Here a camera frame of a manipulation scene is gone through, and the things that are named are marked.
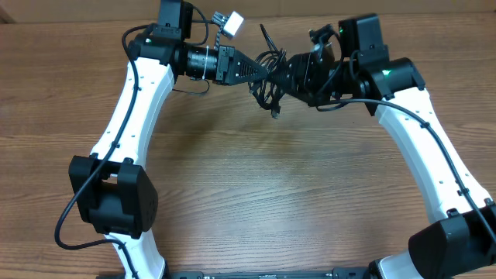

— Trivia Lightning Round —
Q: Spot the black USB cable bundle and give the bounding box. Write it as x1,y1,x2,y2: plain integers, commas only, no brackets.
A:
247,22,295,119

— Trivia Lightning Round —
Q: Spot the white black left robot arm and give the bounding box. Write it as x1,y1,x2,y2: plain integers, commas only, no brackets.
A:
68,1,268,278

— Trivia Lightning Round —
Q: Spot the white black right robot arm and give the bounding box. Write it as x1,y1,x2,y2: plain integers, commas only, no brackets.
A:
274,13,495,278

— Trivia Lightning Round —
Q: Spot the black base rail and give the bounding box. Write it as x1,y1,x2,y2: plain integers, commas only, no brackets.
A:
170,267,378,279

